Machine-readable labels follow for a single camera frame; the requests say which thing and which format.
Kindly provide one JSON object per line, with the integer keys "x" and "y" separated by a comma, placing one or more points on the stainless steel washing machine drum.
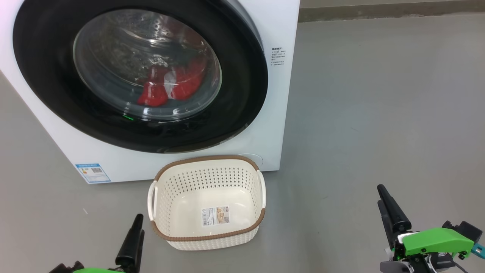
{"x": 121, "y": 49}

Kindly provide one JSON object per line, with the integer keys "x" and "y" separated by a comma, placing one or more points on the printed product label sticker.
{"x": 215, "y": 216}

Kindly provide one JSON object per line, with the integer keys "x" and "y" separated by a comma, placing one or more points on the grey concrete curb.
{"x": 379, "y": 11}

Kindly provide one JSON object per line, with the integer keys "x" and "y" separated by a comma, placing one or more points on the washing machine door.
{"x": 49, "y": 68}

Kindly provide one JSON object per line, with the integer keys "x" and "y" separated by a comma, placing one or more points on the blue energy label sticker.
{"x": 93, "y": 172}

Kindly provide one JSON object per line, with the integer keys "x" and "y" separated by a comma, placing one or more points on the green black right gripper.
{"x": 432, "y": 240}

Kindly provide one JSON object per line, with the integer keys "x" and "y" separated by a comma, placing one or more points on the cream perforated basket brown rim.
{"x": 212, "y": 193}

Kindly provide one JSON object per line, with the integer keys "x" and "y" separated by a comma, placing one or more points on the white front-load washing machine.
{"x": 57, "y": 125}

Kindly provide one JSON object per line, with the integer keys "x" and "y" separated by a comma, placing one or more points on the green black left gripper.
{"x": 72, "y": 267}

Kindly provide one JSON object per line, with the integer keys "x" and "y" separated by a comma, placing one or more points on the red and white garment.
{"x": 153, "y": 93}

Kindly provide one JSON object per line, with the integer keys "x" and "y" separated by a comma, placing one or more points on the round white filter cover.
{"x": 254, "y": 158}

